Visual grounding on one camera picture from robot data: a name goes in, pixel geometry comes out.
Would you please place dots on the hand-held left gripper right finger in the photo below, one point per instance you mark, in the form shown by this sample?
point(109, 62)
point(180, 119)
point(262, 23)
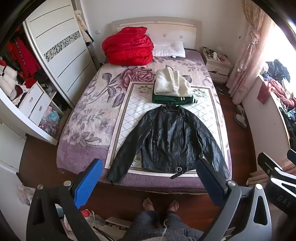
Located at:
point(211, 183)

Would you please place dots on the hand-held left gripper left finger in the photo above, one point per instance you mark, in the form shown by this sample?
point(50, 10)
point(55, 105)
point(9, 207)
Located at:
point(89, 183)

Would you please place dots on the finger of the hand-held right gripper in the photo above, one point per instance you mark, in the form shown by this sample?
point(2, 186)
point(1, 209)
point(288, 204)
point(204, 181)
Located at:
point(291, 155)
point(268, 165)

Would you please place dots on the black leather jacket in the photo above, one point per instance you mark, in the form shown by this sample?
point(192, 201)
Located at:
point(166, 139)

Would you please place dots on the pile of mixed clothes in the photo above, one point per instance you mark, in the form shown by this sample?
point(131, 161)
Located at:
point(281, 81)

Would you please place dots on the red hanging clothes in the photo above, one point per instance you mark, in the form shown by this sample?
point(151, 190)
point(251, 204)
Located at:
point(23, 58)

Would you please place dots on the wooden slats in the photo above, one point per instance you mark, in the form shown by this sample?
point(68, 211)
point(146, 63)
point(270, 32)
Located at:
point(255, 177)

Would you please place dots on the teal and white bag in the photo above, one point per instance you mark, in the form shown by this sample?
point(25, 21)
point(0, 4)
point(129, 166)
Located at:
point(59, 211)

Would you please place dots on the person's right foot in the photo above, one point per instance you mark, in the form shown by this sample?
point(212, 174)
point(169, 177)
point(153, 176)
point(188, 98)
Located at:
point(173, 205)

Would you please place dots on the person's foot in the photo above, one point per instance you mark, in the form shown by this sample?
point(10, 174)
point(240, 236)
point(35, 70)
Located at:
point(173, 205)
point(148, 204)

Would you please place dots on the grey slipper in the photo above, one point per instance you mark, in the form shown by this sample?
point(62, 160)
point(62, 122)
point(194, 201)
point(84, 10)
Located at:
point(240, 110)
point(240, 121)

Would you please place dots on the person's left foot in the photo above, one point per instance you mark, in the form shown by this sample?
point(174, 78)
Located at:
point(148, 204)

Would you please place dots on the floral cloth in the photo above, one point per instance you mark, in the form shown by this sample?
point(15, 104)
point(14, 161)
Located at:
point(25, 194)

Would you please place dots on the dark red cloth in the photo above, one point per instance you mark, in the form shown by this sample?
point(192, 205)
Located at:
point(263, 92)

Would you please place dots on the purple floral bedspread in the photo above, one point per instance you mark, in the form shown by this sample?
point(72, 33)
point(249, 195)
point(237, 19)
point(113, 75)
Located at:
point(92, 109)

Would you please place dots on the green striped jacket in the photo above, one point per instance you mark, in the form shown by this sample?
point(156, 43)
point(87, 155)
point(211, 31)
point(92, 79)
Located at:
point(166, 99)

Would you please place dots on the pink curtain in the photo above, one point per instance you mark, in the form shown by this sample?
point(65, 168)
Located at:
point(251, 58)

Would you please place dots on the white fleece garment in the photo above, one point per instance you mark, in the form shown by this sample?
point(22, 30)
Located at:
point(171, 83)

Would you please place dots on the white nightstand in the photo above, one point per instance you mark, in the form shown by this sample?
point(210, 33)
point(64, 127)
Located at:
point(218, 67)

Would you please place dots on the white furry garment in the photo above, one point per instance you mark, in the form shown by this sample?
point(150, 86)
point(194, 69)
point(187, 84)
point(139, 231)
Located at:
point(8, 80)

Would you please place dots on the white wardrobe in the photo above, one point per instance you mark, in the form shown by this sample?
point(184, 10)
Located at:
point(60, 46)

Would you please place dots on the white pillow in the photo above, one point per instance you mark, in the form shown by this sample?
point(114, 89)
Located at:
point(168, 49)

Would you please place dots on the red quilt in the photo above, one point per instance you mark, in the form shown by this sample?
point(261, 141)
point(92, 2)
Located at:
point(127, 45)

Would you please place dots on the cream hanging garment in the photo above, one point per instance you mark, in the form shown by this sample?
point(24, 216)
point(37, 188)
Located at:
point(83, 27)

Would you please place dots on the beige bed headboard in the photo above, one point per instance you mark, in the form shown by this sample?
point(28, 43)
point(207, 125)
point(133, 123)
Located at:
point(175, 30)

